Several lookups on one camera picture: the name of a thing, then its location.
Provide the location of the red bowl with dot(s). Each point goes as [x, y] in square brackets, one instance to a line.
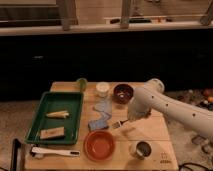
[99, 145]

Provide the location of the yellow corn piece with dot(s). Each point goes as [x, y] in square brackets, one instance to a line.
[58, 114]

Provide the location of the light blue cloth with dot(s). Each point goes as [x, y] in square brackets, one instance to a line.
[104, 107]

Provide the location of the black tool at table edge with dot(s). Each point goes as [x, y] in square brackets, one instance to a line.
[16, 145]

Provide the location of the green plastic tray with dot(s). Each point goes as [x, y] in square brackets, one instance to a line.
[57, 119]

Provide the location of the brown bread slice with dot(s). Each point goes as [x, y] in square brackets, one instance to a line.
[52, 133]

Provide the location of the steel metal cup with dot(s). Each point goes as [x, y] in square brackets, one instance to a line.
[140, 150]

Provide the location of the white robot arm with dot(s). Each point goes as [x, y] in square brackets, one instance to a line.
[150, 95]

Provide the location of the dark purple bowl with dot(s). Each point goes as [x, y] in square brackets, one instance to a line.
[123, 93]

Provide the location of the white handled brush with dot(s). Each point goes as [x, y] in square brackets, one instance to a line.
[44, 151]

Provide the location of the green cup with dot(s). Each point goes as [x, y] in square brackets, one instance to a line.
[82, 84]

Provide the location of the silver metal fork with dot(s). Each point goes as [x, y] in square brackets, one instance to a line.
[118, 124]

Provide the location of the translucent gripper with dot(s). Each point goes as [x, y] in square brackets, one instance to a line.
[136, 115]

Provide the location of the white cup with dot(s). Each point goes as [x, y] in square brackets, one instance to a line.
[102, 89]

